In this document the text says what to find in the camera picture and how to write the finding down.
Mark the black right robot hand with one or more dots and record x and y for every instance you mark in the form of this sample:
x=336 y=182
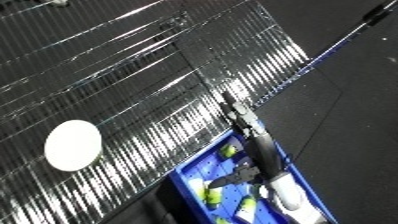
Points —
x=265 y=153

